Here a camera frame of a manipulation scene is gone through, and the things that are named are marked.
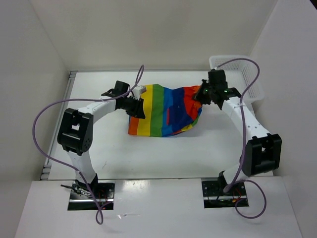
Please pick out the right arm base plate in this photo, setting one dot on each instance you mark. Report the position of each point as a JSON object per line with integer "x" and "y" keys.
{"x": 214, "y": 197}

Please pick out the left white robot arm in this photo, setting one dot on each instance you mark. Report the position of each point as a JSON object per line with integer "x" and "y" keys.
{"x": 76, "y": 130}

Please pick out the rainbow striped shorts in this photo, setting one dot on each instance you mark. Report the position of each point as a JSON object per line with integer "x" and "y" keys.
{"x": 168, "y": 112}

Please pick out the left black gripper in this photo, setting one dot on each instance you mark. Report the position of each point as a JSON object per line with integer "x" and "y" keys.
{"x": 138, "y": 111}

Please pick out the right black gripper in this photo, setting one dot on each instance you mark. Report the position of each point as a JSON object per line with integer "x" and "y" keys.
{"x": 198, "y": 96}

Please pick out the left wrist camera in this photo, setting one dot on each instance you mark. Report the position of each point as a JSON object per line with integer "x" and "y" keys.
{"x": 138, "y": 91}

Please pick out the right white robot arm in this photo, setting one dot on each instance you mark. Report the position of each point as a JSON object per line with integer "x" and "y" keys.
{"x": 261, "y": 149}

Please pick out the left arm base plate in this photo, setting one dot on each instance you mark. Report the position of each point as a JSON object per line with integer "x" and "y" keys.
{"x": 81, "y": 199}

